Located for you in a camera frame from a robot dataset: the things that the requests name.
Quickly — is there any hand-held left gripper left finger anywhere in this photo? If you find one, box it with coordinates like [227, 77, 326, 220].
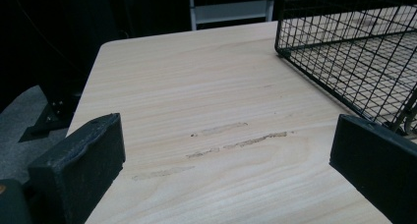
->
[27, 112, 127, 224]

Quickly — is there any black wire basket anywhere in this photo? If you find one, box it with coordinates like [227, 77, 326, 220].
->
[274, 0, 417, 137]

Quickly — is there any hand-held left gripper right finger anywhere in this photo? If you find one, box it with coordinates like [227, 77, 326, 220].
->
[328, 114, 417, 224]

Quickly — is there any black metal stand foot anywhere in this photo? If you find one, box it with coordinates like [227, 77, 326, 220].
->
[18, 84, 83, 143]

